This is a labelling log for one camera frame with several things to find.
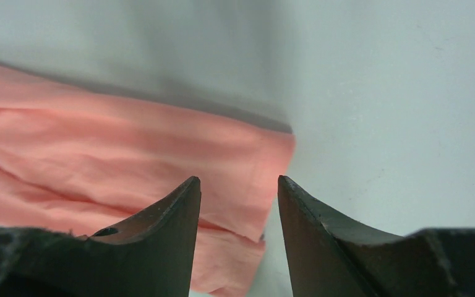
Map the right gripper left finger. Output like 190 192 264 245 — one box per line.
0 176 201 296

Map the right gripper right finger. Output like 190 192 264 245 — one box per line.
278 176 475 296

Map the salmon pink t-shirt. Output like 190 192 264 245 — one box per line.
0 66 295 296

